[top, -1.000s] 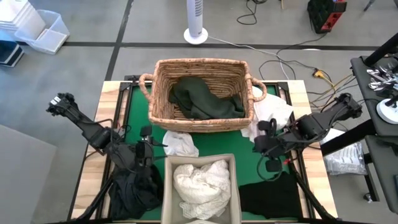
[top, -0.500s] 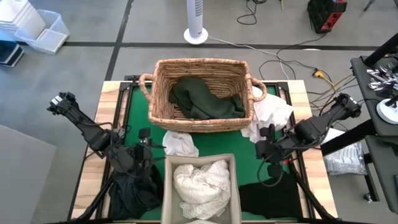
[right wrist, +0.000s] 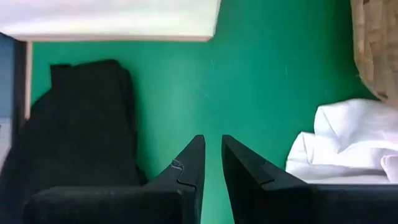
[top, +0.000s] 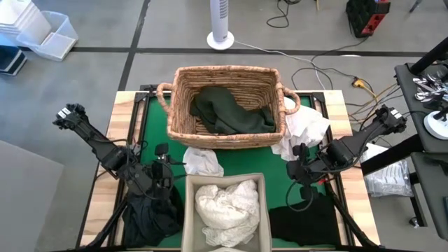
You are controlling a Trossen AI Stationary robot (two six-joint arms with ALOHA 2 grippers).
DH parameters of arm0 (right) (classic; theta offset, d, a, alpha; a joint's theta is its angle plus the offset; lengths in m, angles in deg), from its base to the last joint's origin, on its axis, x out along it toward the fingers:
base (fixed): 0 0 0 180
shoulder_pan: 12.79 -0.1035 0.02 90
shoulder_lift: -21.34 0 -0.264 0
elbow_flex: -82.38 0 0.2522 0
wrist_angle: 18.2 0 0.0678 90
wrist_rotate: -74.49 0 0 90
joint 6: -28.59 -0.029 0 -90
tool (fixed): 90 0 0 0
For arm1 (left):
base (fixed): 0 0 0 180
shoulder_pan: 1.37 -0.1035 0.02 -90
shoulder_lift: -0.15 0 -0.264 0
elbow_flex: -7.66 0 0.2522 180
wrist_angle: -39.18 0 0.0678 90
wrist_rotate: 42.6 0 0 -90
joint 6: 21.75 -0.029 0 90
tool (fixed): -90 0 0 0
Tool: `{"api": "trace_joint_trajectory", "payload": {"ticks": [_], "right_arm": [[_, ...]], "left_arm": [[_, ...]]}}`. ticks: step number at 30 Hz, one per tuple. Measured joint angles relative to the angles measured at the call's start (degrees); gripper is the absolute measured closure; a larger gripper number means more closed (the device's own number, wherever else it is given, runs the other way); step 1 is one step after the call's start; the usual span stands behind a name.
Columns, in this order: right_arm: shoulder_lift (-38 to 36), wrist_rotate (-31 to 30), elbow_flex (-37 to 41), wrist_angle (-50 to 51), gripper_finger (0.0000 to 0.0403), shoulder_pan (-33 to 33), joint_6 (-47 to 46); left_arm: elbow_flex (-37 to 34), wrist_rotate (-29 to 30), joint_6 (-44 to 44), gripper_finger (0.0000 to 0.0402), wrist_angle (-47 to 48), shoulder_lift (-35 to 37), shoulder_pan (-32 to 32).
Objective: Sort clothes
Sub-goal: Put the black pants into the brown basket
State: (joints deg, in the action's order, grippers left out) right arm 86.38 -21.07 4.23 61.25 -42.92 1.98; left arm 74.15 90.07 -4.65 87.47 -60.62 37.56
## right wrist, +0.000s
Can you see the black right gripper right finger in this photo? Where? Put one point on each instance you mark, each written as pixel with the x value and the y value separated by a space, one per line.
pixel 311 205

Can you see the beige fabric storage bin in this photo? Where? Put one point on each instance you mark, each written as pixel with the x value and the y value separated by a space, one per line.
pixel 109 18

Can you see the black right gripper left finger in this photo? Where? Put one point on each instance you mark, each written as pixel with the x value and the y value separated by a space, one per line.
pixel 124 205

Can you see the large white garment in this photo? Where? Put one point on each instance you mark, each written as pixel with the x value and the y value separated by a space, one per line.
pixel 348 140

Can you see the woven wicker basket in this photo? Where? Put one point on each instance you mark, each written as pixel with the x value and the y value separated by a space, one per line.
pixel 377 46

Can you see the folded black garment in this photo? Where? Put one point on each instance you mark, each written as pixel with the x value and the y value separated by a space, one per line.
pixel 77 130

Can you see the black metal table frame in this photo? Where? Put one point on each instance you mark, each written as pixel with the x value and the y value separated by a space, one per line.
pixel 19 81

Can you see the green table mat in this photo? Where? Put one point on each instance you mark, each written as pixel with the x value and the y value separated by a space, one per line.
pixel 248 77

